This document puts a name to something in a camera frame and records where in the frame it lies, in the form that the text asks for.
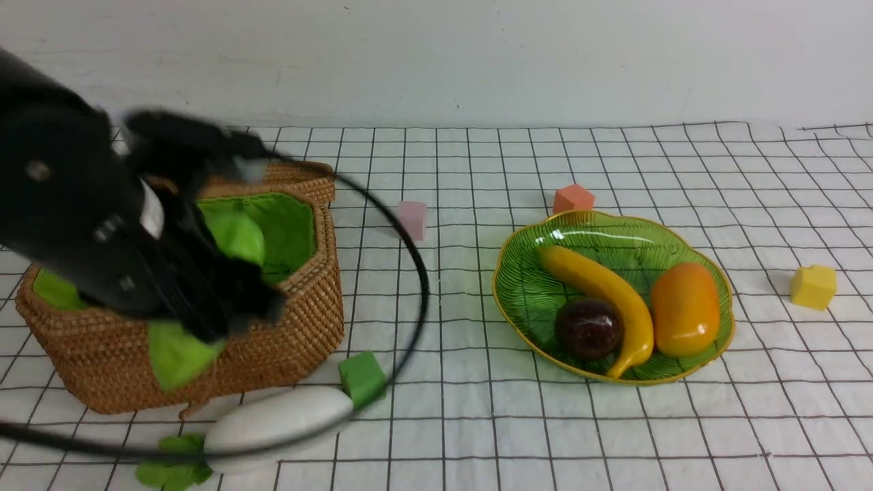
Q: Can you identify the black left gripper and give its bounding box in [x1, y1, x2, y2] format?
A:
[140, 189, 286, 343]

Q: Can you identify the dark purple passion fruit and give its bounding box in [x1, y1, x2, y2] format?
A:
[554, 297, 624, 361]

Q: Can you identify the yellow banana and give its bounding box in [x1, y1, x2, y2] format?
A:
[537, 245, 654, 380]

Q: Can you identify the orange yellow mango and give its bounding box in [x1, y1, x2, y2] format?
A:
[651, 262, 720, 359]

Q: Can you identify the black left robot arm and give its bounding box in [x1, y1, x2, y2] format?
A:
[1, 50, 286, 343]

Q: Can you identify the woven wicker basket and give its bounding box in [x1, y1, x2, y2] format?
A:
[15, 192, 345, 414]

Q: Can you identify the white radish with leaves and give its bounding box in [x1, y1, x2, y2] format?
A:
[135, 386, 353, 490]

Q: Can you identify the wicker basket lid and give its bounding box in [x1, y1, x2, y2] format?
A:
[194, 161, 336, 205]

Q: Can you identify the green foam cube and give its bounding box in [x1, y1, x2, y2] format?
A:
[338, 351, 387, 411]

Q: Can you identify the pink foam cube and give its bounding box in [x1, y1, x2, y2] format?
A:
[396, 200, 428, 241]

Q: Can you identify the white grid tablecloth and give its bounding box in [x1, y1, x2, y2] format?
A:
[0, 122, 873, 491]

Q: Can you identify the green glass leaf plate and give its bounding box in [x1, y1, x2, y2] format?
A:
[492, 209, 735, 385]

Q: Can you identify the orange foam cube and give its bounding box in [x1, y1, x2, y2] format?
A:
[552, 183, 595, 215]

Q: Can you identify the yellow foam cube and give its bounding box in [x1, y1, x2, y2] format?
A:
[790, 265, 838, 311]

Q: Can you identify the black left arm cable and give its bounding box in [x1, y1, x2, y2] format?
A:
[0, 157, 432, 462]

